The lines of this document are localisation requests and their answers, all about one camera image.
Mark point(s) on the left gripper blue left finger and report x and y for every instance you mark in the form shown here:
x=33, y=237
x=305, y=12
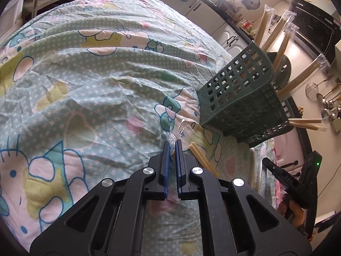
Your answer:
x=164, y=168

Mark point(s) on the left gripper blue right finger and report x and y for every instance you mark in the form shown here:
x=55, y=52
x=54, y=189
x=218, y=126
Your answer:
x=180, y=166

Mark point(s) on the chopsticks pair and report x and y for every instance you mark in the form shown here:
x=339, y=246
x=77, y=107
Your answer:
x=202, y=158

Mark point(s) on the person's right hand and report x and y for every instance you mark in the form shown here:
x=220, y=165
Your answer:
x=298, y=213

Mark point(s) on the steel ladle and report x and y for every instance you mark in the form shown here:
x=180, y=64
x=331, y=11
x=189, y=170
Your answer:
x=321, y=98

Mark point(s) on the green plastic utensil basket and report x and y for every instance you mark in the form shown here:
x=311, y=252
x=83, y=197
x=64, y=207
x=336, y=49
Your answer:
x=241, y=101

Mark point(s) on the metal mesh strainer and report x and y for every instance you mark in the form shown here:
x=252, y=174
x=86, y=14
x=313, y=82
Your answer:
x=311, y=88

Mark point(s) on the cartoon print tablecloth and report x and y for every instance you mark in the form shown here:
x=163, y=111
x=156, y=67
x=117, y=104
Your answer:
x=92, y=89

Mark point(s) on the black range hood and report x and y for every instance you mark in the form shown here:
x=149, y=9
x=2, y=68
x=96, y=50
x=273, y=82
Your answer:
x=318, y=30

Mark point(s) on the small wall fan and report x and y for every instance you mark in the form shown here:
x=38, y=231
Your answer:
x=251, y=4

